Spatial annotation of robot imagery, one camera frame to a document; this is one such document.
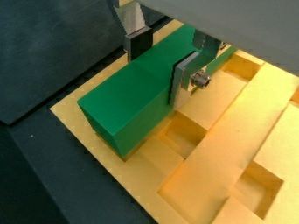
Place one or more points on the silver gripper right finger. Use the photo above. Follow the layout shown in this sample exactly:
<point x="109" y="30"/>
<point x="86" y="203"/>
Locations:
<point x="189" y="71"/>

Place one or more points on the long green block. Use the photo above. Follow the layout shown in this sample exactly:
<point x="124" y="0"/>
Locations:
<point x="129" y="103"/>

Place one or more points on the yellow slotted board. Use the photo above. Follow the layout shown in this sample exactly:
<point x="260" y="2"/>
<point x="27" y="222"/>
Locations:
<point x="220" y="163"/>

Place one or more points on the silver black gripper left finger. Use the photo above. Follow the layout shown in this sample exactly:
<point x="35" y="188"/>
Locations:
<point x="138" y="33"/>

